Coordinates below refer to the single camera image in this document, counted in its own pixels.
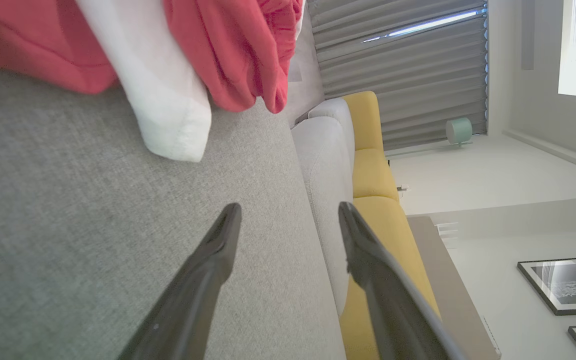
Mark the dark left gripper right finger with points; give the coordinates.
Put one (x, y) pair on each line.
(393, 310)

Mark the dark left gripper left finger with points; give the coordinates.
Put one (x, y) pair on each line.
(193, 295)

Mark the red white striped garment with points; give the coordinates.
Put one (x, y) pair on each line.
(233, 50)

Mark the beige ledge behind sofa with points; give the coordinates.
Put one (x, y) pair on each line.
(448, 290)

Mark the yellow sofa back cushion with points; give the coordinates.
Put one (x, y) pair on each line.
(393, 225)
(365, 120)
(373, 175)

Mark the large grey sofa seat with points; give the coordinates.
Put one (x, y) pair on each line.
(93, 225)

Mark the light grey sofa seat cushion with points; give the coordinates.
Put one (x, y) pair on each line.
(325, 200)
(340, 120)

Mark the grey pleated curtain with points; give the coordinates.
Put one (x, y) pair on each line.
(418, 85)

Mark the mint green wall lamp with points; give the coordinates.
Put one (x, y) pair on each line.
(458, 130)

